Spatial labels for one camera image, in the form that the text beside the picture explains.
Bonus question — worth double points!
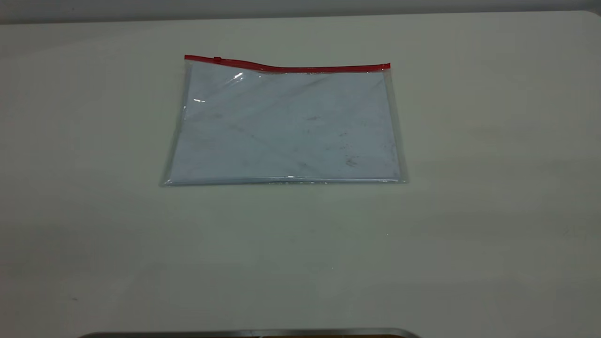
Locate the white paper sheets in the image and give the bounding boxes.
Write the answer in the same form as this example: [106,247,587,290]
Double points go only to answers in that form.
[168,66,401,183]

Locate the clear plastic bag red zipper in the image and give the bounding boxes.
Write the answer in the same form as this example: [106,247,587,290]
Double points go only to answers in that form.
[160,54,409,188]

